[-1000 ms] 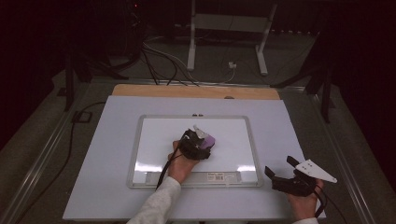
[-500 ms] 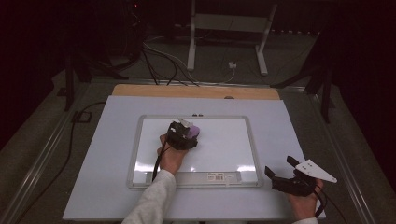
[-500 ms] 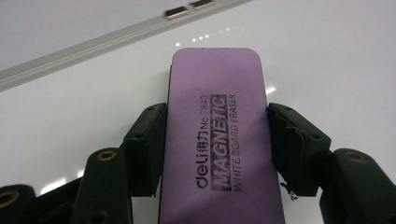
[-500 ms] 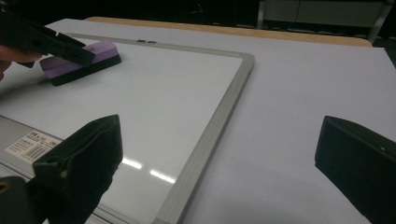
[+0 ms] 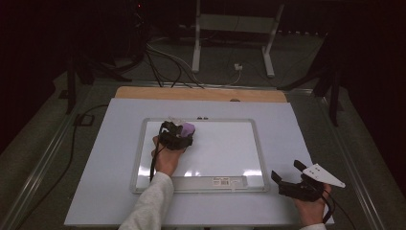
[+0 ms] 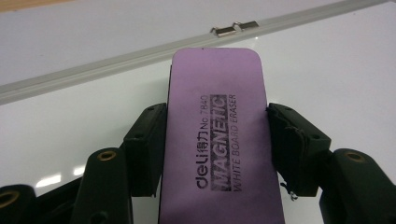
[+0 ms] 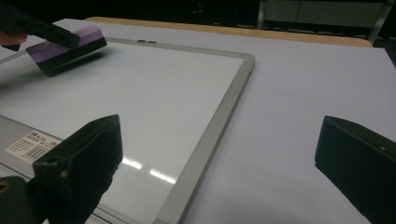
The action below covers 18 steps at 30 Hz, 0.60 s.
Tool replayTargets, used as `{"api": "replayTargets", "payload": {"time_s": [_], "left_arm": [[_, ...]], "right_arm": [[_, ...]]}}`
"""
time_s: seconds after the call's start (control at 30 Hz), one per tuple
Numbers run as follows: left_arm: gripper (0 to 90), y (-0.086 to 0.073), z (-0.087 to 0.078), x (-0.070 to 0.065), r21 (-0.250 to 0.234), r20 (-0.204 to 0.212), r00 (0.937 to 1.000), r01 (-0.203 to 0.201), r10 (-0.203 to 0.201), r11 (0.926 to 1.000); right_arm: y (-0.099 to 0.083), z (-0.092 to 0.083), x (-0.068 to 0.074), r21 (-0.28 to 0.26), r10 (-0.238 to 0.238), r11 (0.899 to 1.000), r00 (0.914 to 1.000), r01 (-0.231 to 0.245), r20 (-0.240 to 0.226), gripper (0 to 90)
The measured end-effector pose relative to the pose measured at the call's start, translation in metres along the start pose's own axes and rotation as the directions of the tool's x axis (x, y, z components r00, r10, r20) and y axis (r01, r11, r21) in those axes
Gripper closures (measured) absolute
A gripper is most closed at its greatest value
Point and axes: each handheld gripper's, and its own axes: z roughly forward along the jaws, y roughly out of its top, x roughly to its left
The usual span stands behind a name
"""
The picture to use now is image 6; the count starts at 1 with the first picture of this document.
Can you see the purple whiteboard eraser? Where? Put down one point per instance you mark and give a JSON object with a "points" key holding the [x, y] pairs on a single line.
{"points": [[218, 140]]}

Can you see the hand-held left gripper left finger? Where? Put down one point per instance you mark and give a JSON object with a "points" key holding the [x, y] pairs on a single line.
{"points": [[146, 146]]}

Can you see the white whiteboard with grey frame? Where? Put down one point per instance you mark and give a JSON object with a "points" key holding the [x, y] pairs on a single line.
{"points": [[62, 140]]}

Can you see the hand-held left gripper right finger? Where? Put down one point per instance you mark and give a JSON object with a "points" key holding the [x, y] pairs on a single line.
{"points": [[295, 149]]}

